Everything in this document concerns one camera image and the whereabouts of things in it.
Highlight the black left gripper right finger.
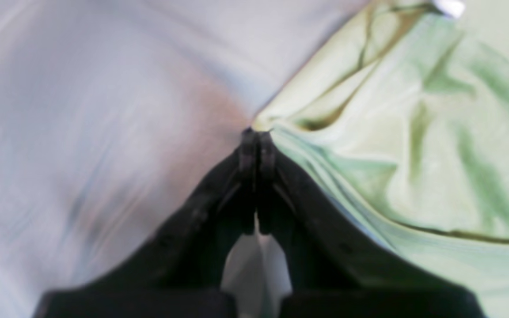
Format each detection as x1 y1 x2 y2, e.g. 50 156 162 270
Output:
257 132 484 318

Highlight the grey-green table cloth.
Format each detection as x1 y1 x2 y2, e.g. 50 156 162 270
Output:
0 0 366 318

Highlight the light green T-shirt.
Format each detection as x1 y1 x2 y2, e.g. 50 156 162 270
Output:
253 0 509 318

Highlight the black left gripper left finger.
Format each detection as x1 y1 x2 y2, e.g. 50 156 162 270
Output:
34 129 257 318

